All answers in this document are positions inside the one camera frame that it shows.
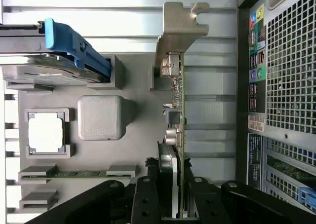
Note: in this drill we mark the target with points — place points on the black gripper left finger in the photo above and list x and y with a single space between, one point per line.
145 201

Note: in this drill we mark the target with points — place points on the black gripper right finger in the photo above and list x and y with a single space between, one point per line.
209 204

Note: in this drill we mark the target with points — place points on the grey parts rack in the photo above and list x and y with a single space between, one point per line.
138 125

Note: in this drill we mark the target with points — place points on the loose green RAM stick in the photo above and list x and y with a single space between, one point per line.
74 173

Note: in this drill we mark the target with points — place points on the silver CPU chip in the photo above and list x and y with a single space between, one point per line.
47 132

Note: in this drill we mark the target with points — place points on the open black PC case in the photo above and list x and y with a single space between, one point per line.
291 61

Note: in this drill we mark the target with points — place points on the silver hard disk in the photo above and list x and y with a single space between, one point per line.
37 68

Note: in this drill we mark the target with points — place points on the blue disk caddy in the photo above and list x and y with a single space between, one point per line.
61 36

